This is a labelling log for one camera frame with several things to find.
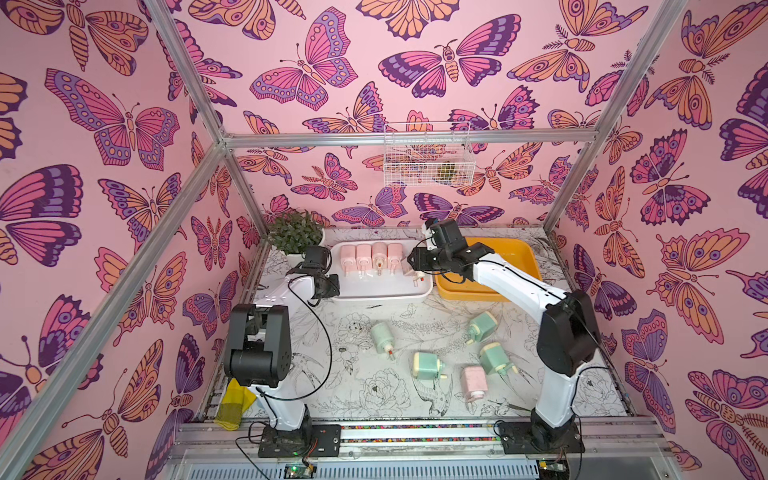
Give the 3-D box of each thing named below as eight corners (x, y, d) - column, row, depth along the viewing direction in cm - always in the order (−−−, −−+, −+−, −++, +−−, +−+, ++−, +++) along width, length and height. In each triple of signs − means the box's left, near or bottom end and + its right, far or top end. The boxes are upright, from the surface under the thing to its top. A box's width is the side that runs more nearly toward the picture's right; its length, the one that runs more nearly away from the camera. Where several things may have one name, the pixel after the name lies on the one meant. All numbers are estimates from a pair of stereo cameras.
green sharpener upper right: (472, 349, 91) (478, 339, 85) (460, 337, 93) (465, 325, 87) (492, 333, 94) (499, 321, 88) (480, 321, 97) (486, 309, 91)
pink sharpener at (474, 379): (464, 402, 81) (469, 394, 75) (460, 374, 85) (465, 365, 80) (484, 402, 81) (490, 394, 75) (479, 374, 85) (485, 365, 80)
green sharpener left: (381, 362, 89) (380, 351, 82) (372, 338, 94) (370, 326, 87) (396, 355, 90) (397, 344, 83) (386, 332, 95) (385, 320, 88)
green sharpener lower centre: (413, 381, 85) (415, 372, 79) (412, 362, 88) (414, 352, 82) (442, 381, 85) (446, 372, 79) (440, 362, 88) (443, 352, 82)
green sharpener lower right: (490, 382, 84) (497, 373, 78) (476, 355, 89) (482, 345, 83) (507, 376, 85) (516, 367, 79) (493, 350, 90) (500, 339, 84)
